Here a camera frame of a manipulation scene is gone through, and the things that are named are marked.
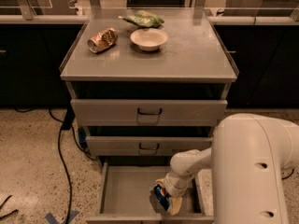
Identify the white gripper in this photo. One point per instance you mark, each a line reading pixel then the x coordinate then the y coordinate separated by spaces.
pixel 171 185

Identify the blue pepsi can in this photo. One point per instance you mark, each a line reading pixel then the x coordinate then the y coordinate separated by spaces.
pixel 162 197

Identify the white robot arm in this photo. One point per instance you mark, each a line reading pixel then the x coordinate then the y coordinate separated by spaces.
pixel 247 155

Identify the grey open bottom drawer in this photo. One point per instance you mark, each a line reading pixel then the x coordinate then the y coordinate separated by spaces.
pixel 127 196

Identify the grey middle drawer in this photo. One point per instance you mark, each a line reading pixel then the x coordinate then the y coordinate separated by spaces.
pixel 128 146

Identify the grey drawer cabinet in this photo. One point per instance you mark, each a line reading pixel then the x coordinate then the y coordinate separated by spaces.
pixel 192 65

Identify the grey top drawer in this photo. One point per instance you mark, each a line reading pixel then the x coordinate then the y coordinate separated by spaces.
pixel 113 112

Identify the crushed gold soda can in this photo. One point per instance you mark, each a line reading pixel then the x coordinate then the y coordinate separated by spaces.
pixel 103 40

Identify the blue floor tape cross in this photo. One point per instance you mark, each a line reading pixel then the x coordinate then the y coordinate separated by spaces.
pixel 51 219

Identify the white bowl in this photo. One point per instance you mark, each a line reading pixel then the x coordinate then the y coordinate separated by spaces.
pixel 149 39

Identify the green chip bag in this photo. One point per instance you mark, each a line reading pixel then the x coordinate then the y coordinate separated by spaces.
pixel 144 19

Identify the black middle drawer handle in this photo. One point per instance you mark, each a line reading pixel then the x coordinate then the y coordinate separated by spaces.
pixel 149 147

